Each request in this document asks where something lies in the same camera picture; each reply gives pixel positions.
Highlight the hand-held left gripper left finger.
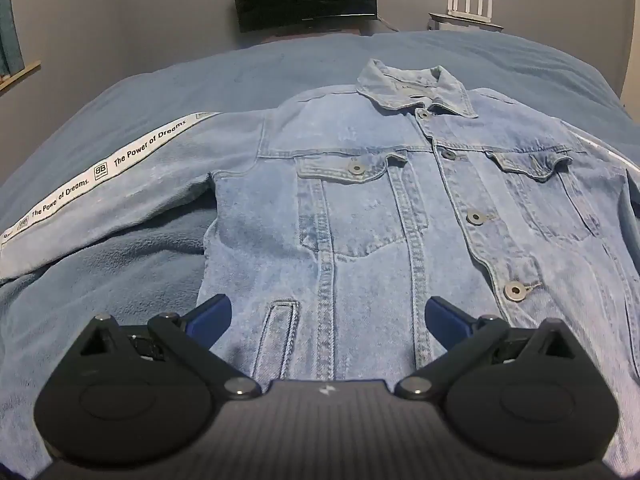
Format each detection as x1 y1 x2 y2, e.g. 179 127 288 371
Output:
80 294 262 401

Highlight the teal curtain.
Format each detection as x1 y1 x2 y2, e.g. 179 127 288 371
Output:
0 0 25 77

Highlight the light blue denim jacket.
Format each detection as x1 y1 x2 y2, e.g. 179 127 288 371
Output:
0 57 640 466

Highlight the wooden window sill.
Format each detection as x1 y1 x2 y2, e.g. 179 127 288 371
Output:
0 60 42 92

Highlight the blue bed blanket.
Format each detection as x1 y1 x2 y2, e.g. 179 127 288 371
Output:
0 29 640 480

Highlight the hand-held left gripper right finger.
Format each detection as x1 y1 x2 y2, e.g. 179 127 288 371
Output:
394 296 576 401

